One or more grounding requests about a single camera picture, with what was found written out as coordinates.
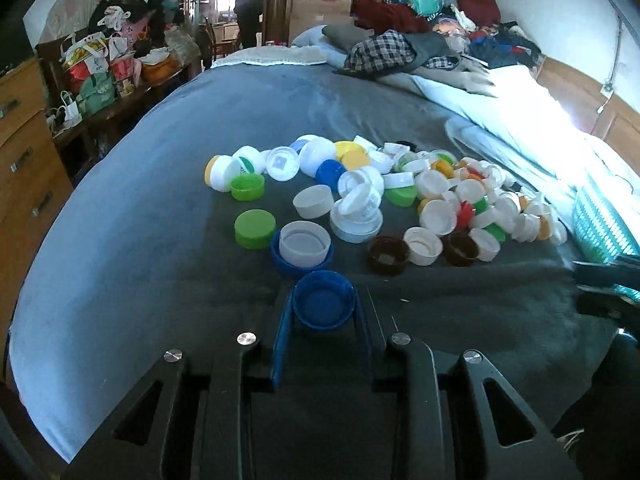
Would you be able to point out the teal plastic basket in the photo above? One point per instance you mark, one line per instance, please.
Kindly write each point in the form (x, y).
(600, 225)

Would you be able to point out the plaid shirt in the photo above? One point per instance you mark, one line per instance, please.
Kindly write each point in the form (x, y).
(385, 50)

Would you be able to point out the white lace cloth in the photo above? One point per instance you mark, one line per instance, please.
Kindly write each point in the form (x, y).
(265, 56)

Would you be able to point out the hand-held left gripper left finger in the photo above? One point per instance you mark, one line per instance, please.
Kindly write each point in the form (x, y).
(281, 340)

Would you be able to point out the wooden headboard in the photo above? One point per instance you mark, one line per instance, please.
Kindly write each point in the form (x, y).
(590, 105)

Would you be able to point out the white arched wicker headboard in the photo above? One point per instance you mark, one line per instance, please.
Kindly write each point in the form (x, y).
(60, 5)

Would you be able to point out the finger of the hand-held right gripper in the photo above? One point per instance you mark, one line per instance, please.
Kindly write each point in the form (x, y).
(607, 306)
(605, 272)

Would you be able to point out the blue bottle cap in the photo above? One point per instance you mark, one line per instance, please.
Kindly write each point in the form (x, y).
(325, 310)

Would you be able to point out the wooden chair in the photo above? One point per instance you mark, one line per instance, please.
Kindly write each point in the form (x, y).
(220, 42)

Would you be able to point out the pile of clothes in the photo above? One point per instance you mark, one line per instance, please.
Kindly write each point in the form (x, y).
(490, 40)

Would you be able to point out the pile of mixed bottle caps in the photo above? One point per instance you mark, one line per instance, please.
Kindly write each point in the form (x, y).
(350, 200)

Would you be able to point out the cardboard box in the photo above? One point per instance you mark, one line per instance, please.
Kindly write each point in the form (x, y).
(320, 5)

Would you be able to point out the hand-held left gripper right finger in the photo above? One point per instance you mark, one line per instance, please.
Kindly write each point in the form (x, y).
(364, 340)

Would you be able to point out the wooden dresser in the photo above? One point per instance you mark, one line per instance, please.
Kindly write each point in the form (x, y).
(25, 160)

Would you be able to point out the grey pillow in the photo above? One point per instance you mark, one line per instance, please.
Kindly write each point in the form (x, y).
(345, 37)

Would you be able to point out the dark wooden table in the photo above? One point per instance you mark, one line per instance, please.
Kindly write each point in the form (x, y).
(110, 120)

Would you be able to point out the white duvet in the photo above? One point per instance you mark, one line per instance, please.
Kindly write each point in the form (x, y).
(525, 110)

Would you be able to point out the pile of bags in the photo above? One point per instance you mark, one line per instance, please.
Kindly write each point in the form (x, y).
(105, 65)

